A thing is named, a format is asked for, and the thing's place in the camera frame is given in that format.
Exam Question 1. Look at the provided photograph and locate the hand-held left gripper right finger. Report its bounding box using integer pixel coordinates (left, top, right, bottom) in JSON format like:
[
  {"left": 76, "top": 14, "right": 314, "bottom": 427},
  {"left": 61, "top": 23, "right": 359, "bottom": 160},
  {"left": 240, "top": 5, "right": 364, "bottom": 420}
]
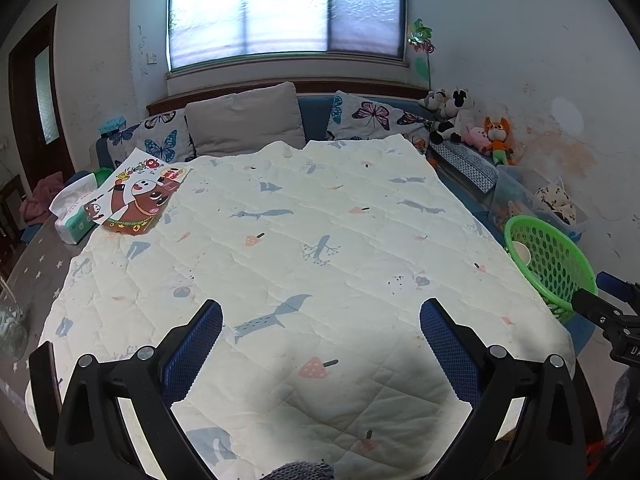
[{"left": 420, "top": 299, "right": 587, "bottom": 480}]

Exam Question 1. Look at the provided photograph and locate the cream quilted blanket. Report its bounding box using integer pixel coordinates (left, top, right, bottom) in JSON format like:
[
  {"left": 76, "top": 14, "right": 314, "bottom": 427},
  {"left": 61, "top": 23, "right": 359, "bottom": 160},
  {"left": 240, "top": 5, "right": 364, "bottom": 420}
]
[{"left": 39, "top": 137, "right": 576, "bottom": 480}]

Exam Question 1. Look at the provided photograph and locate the large butterfly print cushion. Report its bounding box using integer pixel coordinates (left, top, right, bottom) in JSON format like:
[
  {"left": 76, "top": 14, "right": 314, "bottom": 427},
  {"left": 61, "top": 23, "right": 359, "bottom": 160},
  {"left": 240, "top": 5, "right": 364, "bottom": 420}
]
[{"left": 327, "top": 91, "right": 433, "bottom": 151}]

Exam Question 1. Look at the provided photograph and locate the person's right forearm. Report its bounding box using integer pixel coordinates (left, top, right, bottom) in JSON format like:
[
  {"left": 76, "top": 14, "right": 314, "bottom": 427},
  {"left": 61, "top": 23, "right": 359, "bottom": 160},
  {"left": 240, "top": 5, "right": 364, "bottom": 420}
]
[{"left": 607, "top": 370, "right": 640, "bottom": 456}]

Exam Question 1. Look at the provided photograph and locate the cartoon bear paper sheet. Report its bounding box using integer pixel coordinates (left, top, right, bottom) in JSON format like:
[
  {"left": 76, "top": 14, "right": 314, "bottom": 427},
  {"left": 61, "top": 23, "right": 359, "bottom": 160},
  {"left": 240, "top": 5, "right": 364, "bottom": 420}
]
[{"left": 102, "top": 147, "right": 193, "bottom": 236}]

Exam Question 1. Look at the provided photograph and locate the cream patterned cloth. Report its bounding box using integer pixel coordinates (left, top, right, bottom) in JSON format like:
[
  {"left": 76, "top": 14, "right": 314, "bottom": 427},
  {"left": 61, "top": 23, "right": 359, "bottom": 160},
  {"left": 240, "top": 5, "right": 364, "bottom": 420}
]
[{"left": 535, "top": 182, "right": 578, "bottom": 223}]

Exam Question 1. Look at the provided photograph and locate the pink pig plush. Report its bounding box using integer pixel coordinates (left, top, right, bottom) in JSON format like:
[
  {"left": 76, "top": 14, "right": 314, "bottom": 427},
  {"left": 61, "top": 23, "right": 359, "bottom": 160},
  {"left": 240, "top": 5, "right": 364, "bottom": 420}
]
[{"left": 462, "top": 124, "right": 493, "bottom": 155}]

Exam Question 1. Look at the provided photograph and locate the pink cloth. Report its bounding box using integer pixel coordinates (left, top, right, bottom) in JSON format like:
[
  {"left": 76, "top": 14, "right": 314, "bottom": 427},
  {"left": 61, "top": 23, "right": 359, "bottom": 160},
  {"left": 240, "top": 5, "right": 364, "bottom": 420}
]
[{"left": 19, "top": 171, "right": 66, "bottom": 226}]

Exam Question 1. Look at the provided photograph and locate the smartphone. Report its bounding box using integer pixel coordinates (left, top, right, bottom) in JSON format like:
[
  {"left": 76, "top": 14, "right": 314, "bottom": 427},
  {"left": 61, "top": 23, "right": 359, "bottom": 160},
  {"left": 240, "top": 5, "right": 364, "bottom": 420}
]
[{"left": 28, "top": 341, "right": 63, "bottom": 451}]

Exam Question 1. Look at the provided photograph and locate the grey star tablecloth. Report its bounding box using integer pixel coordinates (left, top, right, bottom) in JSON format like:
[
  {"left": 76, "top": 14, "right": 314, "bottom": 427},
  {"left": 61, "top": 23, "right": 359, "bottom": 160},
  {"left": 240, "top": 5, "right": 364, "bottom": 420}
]
[{"left": 0, "top": 217, "right": 101, "bottom": 426}]

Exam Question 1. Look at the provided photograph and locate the clear plastic storage box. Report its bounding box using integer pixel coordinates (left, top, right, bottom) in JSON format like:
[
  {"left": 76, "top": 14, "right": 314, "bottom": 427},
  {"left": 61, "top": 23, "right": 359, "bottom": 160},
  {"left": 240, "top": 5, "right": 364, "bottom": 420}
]
[{"left": 487, "top": 166, "right": 588, "bottom": 241}]

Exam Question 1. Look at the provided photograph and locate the black white cow plush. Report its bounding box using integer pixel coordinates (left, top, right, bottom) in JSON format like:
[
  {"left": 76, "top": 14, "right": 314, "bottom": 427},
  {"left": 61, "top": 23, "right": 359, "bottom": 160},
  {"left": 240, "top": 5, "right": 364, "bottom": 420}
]
[{"left": 430, "top": 88, "right": 475, "bottom": 145}]

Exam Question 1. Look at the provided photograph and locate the dark wooden door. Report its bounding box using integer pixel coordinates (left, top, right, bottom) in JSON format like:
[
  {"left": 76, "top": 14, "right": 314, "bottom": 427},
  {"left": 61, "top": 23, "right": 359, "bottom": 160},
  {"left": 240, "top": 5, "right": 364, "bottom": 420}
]
[{"left": 9, "top": 5, "right": 66, "bottom": 181}]

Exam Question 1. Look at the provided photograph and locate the clear glass jar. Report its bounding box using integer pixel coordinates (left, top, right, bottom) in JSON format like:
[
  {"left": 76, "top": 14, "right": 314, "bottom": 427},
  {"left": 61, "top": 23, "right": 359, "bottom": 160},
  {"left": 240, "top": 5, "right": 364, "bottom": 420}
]
[{"left": 0, "top": 275, "right": 28, "bottom": 361}]

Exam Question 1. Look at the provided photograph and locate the grey white plush toy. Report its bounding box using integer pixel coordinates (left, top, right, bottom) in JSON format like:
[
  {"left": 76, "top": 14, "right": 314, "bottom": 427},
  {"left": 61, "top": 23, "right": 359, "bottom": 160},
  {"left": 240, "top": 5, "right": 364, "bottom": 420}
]
[{"left": 419, "top": 89, "right": 448, "bottom": 113}]

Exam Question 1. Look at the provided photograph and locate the person's grey knitted sweater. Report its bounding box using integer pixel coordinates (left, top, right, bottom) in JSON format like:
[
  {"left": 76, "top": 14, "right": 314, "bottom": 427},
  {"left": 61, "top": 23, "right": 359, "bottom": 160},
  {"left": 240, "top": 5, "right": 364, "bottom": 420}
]
[{"left": 272, "top": 461, "right": 335, "bottom": 480}]

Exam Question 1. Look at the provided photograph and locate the green plastic basket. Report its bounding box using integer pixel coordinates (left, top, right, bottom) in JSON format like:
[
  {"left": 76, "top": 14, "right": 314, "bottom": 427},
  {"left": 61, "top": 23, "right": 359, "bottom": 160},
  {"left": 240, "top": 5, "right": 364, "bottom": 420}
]
[{"left": 503, "top": 215, "right": 599, "bottom": 323}]

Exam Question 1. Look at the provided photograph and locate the blue patterned towel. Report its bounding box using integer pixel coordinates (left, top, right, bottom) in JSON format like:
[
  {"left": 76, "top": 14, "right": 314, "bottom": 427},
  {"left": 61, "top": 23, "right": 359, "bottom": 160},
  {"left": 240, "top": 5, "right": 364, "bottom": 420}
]
[{"left": 427, "top": 139, "right": 501, "bottom": 193}]

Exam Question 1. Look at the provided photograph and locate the brown wooden sofa backrest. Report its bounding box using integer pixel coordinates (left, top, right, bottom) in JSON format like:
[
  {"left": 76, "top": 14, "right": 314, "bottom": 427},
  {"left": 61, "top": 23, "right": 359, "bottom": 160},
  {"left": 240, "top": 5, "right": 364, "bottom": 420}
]
[{"left": 146, "top": 79, "right": 431, "bottom": 116}]

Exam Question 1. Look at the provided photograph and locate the colourful pinwheel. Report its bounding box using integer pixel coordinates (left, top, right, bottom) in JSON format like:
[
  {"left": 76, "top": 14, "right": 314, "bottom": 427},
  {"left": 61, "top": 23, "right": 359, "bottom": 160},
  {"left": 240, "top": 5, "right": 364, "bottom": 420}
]
[{"left": 406, "top": 19, "right": 436, "bottom": 88}]

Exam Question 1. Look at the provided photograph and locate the green white tissue pack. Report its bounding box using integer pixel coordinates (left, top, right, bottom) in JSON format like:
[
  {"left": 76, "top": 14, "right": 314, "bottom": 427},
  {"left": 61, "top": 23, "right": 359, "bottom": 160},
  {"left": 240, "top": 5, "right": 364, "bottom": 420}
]
[{"left": 49, "top": 171, "right": 108, "bottom": 246}]

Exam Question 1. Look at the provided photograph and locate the small butterfly print cushion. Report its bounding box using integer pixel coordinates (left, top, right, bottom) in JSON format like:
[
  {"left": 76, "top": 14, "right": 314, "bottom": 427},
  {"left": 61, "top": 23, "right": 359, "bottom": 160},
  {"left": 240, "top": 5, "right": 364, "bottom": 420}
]
[{"left": 105, "top": 109, "right": 196, "bottom": 171}]

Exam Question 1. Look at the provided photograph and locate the orange fox plush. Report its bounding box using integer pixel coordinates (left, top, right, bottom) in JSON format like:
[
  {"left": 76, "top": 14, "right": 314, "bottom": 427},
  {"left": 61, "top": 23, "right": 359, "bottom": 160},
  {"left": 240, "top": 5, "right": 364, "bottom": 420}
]
[{"left": 482, "top": 116, "right": 516, "bottom": 167}]

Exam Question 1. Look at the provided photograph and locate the beige cushion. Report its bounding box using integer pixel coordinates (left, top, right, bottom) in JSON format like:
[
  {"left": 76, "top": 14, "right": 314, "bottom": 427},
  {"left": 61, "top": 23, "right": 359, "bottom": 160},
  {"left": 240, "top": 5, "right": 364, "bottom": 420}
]
[{"left": 185, "top": 81, "right": 307, "bottom": 158}]

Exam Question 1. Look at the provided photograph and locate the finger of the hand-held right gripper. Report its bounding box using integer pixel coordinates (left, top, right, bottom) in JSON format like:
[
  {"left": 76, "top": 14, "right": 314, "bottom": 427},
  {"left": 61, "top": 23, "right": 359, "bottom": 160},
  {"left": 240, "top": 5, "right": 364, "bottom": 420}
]
[
  {"left": 596, "top": 271, "right": 640, "bottom": 307},
  {"left": 571, "top": 287, "right": 632, "bottom": 329}
]

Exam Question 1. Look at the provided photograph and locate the large glass window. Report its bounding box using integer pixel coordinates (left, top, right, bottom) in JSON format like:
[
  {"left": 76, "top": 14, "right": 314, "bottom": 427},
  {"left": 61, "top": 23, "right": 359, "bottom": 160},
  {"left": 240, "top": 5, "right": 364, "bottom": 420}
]
[{"left": 166, "top": 0, "right": 408, "bottom": 76}]

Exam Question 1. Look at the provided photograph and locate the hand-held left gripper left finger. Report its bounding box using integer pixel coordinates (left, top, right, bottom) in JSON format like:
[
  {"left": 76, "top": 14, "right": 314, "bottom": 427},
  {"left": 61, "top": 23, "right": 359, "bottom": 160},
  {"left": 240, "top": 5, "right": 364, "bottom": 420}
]
[{"left": 54, "top": 299, "right": 224, "bottom": 480}]

